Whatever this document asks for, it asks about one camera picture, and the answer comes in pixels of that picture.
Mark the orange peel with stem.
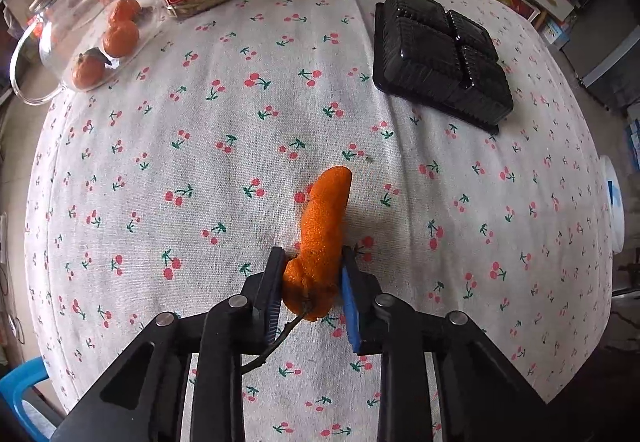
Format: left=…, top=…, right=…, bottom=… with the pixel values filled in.
left=242, top=166, right=352, bottom=374

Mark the black plastic tray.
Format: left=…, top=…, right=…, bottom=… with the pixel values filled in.
left=372, top=0, right=513, bottom=135

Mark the white plastic trash bin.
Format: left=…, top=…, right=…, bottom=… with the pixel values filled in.
left=599, top=155, right=625, bottom=255

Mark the cherry print tablecloth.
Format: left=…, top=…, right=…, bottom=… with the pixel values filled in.
left=25, top=0, right=612, bottom=419

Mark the blue plastic stool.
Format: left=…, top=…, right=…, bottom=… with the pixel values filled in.
left=1, top=356, right=62, bottom=442

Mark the glass pitcher with oranges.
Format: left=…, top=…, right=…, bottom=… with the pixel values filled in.
left=10, top=0, right=163, bottom=106

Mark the grey refrigerator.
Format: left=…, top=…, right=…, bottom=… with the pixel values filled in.
left=562, top=0, right=639, bottom=114

